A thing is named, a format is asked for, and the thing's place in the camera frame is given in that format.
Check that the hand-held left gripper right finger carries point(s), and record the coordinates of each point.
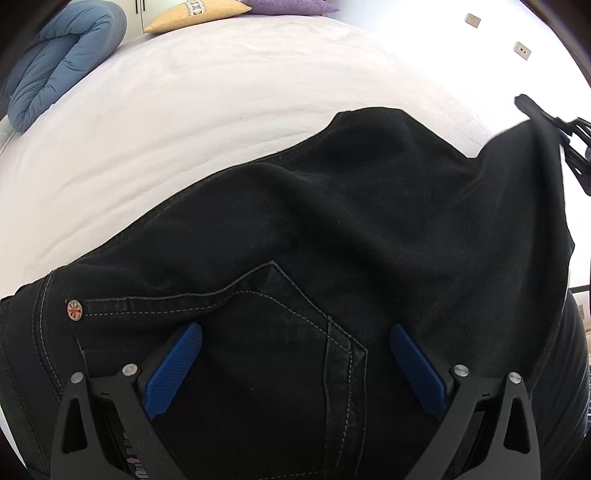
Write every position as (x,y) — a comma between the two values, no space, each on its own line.
(418,369)

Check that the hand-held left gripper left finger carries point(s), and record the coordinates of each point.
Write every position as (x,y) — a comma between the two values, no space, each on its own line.
(171,369)

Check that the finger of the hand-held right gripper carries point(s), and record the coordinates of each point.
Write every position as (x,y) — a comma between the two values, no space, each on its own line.
(535,108)
(577,159)

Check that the black denim pants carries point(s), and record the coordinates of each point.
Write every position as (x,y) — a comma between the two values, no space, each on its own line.
(323,258)

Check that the white bed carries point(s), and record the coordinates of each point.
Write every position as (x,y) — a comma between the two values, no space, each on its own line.
(184,115)

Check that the purple pillow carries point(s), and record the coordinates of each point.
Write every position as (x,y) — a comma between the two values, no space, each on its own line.
(286,6)

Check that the blue folded duvet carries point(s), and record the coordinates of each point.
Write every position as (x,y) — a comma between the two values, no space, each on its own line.
(55,60)

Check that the yellow pillow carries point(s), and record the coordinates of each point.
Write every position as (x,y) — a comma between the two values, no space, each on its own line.
(194,14)

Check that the beige wall socket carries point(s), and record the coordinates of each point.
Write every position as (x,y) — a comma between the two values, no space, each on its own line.
(473,19)
(521,50)

